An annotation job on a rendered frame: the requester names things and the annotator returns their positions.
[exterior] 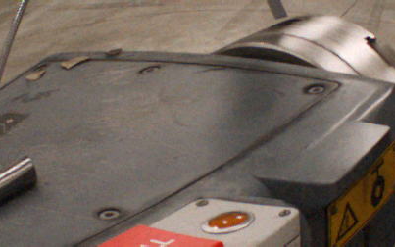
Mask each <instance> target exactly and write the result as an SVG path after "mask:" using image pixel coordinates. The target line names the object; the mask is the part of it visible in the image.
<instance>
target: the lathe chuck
mask: <svg viewBox="0 0 395 247"><path fill-rule="evenodd" d="M291 21H299V22H298V23H294V24H291V25H284V26H282V25H281V26H278V27H276V26H273V25H271V26H269V27H266V28H264V29H261V30H260V31H257V32H255V33H253V34H249V35H248V36H246V37H249V36H251V35H258V34H269V33H272V34H282V35H291V36H294V37H297V38H302V39H306V40H308V41H309V42H311V43H315V44H317V45H319V46H321V47H322V48H324V49H326V50H328V51H330V52H331V53H333V54H334V55H336V56H337V57H339V58H340V59H342V61H344V62H345V63H346V64H347V65H349V66H350V67H351V68H352V69H353V70H354V71H355V72H356V73H358V74H359V75H360V76H364V77H367V78H375V79H379V80H383V81H391V82H394V83H395V69H394V68H393V67H392V66H390V67H389V66H388V64H386V63H385V61H384V60H383V59H382V58H380V56H378V54H377V53H376V52H375V51H374V50H372V49H371V48H370V47H369V46H368V45H367V44H368V43H367V41H369V42H370V43H374V42H375V37H374V36H373V35H372V34H371V33H369V32H368V31H367V30H365V29H363V28H362V27H360V26H358V25H355V24H353V23H351V22H349V21H346V20H343V19H340V18H338V17H333V16H332V15H325V14H307V15H305V14H304V15H300V16H295V17H294V18H293V17H292V18H291V19H288V20H284V21H283V22H280V23H279V24H281V23H286V22H291ZM275 25H277V23H276V24H275ZM246 37H245V38H246Z"/></svg>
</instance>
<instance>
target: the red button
mask: <svg viewBox="0 0 395 247"><path fill-rule="evenodd" d="M96 247H224V244H223V242H220V241H218V240H216V239H214V240H211V239H206V238H203V237H193V236H189V235H185V234H180V233H176V232H172V231H167V230H163V229H158V228H155V227H151V226H146V225H138V226H136V227H133V228H132V229H131V230H128V231H127V232H124V233H122V234H120V235H118V236H116V237H114V238H113V239H110V240H108V241H107V242H104V243H102V244H100V245H99V246H96Z"/></svg>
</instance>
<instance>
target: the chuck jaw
mask: <svg viewBox="0 0 395 247"><path fill-rule="evenodd" d="M367 43H368V44H367V45H368V46H369V47H370V48H371V49H372V50H374V51H375V52H376V53H377V54H378V56H380V58H382V59H383V60H384V61H385V63H386V64H388V66H389V67H390V66H392V67H393V68H394V69H395V49H394V48H392V47H391V46H390V45H389V44H388V43H387V42H385V43H384V44H382V45H381V46H380V45H379V44H378V43H377V42H376V41H375V42H374V43H370V42H369V41H367Z"/></svg>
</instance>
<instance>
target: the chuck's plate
mask: <svg viewBox="0 0 395 247"><path fill-rule="evenodd" d="M209 54H215V55H226V56H228V57H241V58H254V59H255V60H267V61H273V62H279V63H288V64H289V65H301V66H303V67H312V68H316V69H322V70H328V71H333V72H340V73H342V74H352V75H358V76H360V75H359V74H358V73H356V72H355V71H354V70H353V69H352V68H351V67H350V66H349V65H347V64H346V63H345V62H344V61H342V59H340V58H339V57H337V56H336V55H334V54H333V53H331V52H330V51H328V50H326V49H324V48H322V47H321V46H319V45H317V44H315V43H311V42H309V41H308V40H306V39H302V38H297V37H294V36H291V35H282V34H272V33H269V34H258V35H251V36H249V37H246V38H245V37H243V38H241V39H240V40H238V41H234V42H232V43H230V44H228V45H225V46H224V47H222V48H221V49H219V50H217V51H215V52H211V53H209Z"/></svg>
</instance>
